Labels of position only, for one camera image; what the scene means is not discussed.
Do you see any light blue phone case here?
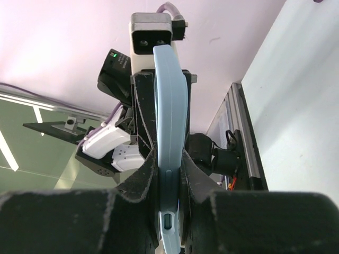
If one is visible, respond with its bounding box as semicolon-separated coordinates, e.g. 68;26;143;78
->
153;45;188;253

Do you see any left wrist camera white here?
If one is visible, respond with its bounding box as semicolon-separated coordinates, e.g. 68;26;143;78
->
129;12;187;74

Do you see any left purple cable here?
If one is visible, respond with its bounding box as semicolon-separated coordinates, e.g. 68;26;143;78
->
0;1;186;143

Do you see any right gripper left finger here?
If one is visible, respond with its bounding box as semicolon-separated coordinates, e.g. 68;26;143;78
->
1;151;159;253

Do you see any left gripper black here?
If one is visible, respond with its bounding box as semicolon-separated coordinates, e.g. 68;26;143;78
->
97;49;193;161

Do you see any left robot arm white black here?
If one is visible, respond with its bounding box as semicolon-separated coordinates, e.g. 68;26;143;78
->
76;45;189;187

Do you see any aluminium rail frame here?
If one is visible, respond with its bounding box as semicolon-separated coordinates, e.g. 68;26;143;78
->
206;83;261;178

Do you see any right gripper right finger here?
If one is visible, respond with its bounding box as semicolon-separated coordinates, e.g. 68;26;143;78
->
180;153;338;253

